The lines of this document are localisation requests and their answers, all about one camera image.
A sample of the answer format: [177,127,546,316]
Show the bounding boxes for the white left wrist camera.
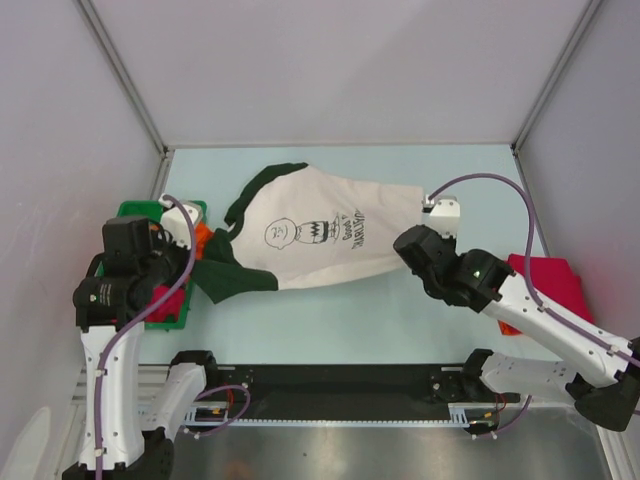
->
[158,196,206,250]

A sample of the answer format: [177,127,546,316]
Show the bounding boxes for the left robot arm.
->
[63,215,221,479]

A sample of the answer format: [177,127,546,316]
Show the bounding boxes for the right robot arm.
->
[393,225,639,432]

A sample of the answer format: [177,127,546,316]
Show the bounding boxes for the slotted cable duct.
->
[182,403,501,427]

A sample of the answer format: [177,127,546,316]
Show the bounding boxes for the aluminium frame rail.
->
[72,364,169,406]

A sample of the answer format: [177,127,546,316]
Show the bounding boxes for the left aluminium corner post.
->
[73,0,168,158]

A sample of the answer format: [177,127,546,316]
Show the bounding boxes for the orange t-shirt in bin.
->
[195,222,214,260]

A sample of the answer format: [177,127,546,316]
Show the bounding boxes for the folded orange t-shirt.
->
[498,321,522,337]

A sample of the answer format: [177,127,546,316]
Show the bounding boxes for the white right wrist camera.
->
[422,195,461,239]

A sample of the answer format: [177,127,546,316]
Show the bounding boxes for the pink t-shirt in bin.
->
[146,286,186,324]

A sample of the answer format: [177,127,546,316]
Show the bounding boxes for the white and green t-shirt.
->
[192,163,424,304]

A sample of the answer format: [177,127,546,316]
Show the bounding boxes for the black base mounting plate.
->
[215,364,520,413]

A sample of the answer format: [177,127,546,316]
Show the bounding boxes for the right aluminium corner post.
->
[510,0,606,151]

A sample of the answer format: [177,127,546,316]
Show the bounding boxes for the green plastic bin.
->
[73,200,195,331]

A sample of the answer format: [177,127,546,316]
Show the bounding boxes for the folded pink t-shirt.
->
[530,256,594,323]

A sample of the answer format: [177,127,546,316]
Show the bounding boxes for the aluminium corner post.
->
[73,0,168,158]
[510,0,606,151]

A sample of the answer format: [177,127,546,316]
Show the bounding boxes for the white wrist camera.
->
[422,195,461,239]
[158,196,206,250]

